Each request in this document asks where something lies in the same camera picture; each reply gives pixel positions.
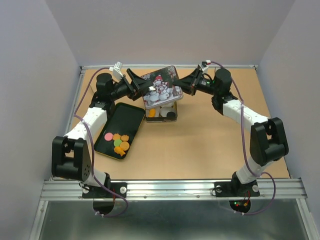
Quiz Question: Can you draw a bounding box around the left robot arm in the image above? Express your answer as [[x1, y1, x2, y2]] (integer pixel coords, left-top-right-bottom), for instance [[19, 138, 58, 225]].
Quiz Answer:
[[51, 66, 152, 197]]

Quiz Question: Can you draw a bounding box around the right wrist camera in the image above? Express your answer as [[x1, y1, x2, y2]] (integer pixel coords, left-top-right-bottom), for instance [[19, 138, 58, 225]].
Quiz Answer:
[[198, 60, 212, 74]]

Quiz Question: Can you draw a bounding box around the orange blob cookie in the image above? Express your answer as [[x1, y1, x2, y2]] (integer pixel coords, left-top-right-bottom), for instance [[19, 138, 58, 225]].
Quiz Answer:
[[120, 135, 130, 142]]

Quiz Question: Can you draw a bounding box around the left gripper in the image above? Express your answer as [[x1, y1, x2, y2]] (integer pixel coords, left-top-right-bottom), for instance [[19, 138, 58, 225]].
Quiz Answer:
[[109, 68, 154, 101]]

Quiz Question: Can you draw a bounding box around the black cookie tray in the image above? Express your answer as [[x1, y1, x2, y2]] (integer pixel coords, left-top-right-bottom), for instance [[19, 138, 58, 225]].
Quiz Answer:
[[94, 102, 145, 160]]

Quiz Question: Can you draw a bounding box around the orange fish cookie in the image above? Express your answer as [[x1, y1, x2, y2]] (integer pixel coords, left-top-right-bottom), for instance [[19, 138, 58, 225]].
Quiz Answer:
[[148, 108, 157, 118]]

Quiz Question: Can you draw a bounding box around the green round cookie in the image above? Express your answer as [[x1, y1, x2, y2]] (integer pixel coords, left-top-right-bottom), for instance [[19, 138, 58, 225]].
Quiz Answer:
[[113, 139, 123, 147]]

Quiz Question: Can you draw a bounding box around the white paper cup front left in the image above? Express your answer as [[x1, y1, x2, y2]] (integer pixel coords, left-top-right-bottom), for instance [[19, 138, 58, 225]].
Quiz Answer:
[[146, 107, 161, 118]]

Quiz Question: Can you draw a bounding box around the orange animal cookie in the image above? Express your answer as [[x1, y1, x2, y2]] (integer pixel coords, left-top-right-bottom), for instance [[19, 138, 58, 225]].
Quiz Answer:
[[112, 133, 121, 141]]

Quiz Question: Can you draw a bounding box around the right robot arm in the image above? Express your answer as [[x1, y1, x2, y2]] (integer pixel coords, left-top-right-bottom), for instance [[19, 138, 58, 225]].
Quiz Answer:
[[173, 67, 289, 196]]

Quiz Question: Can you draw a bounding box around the black sandwich cookie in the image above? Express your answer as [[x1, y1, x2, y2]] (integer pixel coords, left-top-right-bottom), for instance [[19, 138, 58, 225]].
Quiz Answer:
[[166, 111, 176, 119]]

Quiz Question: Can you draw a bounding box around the white paper cup front right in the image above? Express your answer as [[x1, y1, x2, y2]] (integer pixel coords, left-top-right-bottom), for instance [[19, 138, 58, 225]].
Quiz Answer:
[[160, 106, 177, 118]]

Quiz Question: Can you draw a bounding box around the gold tin lid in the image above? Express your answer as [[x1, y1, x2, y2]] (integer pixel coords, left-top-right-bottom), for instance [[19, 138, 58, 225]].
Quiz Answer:
[[141, 65, 183, 110]]

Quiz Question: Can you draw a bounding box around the pink round cookie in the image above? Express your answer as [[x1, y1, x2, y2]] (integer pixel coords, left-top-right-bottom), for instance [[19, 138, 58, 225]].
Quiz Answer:
[[104, 132, 114, 142]]

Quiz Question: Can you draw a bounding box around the tan biscuit cookie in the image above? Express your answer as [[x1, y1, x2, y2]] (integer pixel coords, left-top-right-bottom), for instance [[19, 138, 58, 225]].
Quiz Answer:
[[119, 141, 130, 151]]

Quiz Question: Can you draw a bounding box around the white paper cup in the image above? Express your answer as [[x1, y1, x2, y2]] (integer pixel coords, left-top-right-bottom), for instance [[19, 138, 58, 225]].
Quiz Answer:
[[160, 106, 177, 118], [146, 107, 161, 118]]

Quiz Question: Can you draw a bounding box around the aluminium front rail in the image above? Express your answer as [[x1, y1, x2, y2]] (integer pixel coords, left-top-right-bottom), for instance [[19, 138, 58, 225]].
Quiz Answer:
[[40, 178, 307, 202]]

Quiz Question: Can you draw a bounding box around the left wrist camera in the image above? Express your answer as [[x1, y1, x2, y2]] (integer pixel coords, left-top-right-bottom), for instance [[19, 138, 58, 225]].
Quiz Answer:
[[109, 61, 123, 81]]

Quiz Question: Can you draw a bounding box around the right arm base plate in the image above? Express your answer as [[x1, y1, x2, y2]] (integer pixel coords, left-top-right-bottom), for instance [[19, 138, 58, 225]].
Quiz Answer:
[[214, 181, 260, 198]]

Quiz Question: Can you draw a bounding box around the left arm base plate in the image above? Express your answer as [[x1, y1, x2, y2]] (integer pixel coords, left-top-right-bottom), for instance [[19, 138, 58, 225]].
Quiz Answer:
[[81, 182, 128, 199]]

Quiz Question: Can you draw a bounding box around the gold square tin box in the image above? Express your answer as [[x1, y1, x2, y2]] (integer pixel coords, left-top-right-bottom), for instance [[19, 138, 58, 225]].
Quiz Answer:
[[145, 101, 178, 123]]

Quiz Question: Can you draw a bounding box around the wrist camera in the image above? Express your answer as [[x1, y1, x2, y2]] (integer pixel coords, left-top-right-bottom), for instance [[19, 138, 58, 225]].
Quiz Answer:
[[198, 60, 212, 74], [109, 61, 123, 81]]

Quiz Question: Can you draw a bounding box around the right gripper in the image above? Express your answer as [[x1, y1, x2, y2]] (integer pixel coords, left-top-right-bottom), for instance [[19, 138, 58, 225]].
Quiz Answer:
[[172, 68, 219, 97]]

